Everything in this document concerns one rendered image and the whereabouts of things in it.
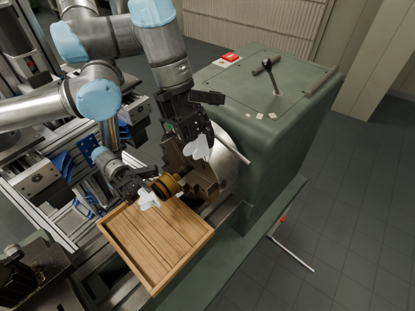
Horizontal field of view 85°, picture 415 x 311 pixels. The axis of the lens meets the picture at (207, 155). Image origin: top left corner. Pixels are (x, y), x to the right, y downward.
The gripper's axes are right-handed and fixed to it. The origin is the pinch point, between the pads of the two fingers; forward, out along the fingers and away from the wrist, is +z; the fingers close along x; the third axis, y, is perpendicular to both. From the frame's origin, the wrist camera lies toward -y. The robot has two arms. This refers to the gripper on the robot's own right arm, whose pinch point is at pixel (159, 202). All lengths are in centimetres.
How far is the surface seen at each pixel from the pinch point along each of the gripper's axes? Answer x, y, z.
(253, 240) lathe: -54, -33, 24
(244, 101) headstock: 17.9, -43.3, 0.0
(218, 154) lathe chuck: 12.4, -20.8, 7.0
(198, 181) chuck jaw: 3.8, -13.2, 5.2
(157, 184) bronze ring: 4.0, -3.0, -3.7
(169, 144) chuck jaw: 10.8, -14.1, -9.4
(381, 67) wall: -45, -262, 17
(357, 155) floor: -108, -202, 44
